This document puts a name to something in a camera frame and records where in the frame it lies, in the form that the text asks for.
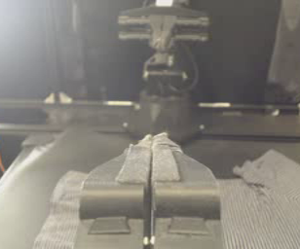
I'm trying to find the navy white striped t-shirt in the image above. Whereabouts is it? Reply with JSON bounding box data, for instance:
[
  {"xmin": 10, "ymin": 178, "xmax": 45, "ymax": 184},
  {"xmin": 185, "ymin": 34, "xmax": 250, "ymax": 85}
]
[{"xmin": 32, "ymin": 149, "xmax": 300, "ymax": 249}]

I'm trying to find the grey upright panel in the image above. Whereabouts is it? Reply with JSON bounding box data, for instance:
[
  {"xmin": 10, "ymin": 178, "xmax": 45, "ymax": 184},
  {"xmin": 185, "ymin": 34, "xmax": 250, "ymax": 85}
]
[{"xmin": 266, "ymin": 0, "xmax": 300, "ymax": 95}]

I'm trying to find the black camera cable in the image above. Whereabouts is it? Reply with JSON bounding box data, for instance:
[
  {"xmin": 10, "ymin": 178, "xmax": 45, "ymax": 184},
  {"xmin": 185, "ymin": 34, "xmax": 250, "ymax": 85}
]
[{"xmin": 167, "ymin": 45, "xmax": 200, "ymax": 93}]

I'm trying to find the white frame bracket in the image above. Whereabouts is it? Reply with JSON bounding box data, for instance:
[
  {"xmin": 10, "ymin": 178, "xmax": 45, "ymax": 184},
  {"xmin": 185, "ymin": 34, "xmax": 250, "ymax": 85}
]
[{"xmin": 42, "ymin": 91, "xmax": 75, "ymax": 105}]

